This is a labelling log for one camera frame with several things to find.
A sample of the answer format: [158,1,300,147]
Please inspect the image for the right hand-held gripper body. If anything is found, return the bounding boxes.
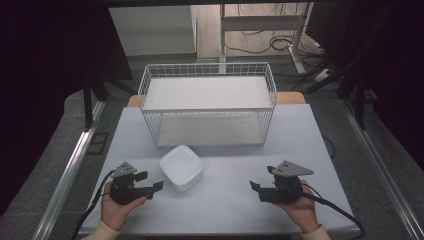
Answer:
[258,160,314,205]

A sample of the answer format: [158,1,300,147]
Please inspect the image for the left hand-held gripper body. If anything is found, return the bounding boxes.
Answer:
[109,161,156,205]

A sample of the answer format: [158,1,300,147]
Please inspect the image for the person's left hand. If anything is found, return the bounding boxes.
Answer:
[100,191,148,232]

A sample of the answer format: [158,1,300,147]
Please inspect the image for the person's right hand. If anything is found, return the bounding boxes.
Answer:
[271,179,321,235]

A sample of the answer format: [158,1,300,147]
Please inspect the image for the white square bowl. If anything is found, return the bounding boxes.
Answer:
[159,144,205,193]

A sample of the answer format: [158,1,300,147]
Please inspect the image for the white table cover sheet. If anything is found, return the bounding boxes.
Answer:
[79,103,361,236]

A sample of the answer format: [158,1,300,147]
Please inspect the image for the black floor grate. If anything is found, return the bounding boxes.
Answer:
[86,131,110,156]

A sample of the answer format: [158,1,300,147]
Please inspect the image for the black metal stand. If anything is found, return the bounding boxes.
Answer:
[353,74,368,131]
[81,74,111,132]

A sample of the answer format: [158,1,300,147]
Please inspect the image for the white power strip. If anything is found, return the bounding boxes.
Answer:
[312,67,332,83]

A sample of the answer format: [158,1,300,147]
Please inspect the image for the black curtain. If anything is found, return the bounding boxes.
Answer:
[0,0,134,218]
[304,0,424,171]

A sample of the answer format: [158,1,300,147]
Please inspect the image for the white cabinet panel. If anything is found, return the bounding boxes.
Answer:
[109,4,198,57]

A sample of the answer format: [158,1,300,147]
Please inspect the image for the left hand-held gripper cable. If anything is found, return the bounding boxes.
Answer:
[71,169,116,240]

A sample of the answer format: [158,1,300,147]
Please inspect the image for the hand-held gripper cable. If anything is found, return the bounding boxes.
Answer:
[71,169,116,240]
[300,182,366,240]

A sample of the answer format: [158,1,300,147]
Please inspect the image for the right hand-held gripper cable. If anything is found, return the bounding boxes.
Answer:
[300,182,366,240]

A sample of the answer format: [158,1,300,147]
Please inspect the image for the aluminium rail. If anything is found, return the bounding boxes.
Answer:
[339,99,424,240]
[31,100,107,240]

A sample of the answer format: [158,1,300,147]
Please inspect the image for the white wire basket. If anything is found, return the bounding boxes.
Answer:
[137,62,278,149]

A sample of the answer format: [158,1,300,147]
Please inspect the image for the black floor cables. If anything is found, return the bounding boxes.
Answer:
[223,3,325,58]

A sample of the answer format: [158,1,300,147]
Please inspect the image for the white desk frame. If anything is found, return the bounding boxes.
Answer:
[219,3,314,75]

